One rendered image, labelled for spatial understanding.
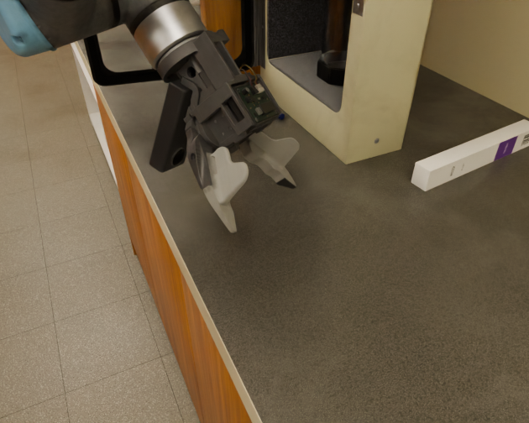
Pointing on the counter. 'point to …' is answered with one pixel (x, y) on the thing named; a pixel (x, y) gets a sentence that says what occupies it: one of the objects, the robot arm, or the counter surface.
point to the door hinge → (259, 33)
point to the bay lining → (294, 27)
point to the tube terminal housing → (364, 82)
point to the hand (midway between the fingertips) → (264, 211)
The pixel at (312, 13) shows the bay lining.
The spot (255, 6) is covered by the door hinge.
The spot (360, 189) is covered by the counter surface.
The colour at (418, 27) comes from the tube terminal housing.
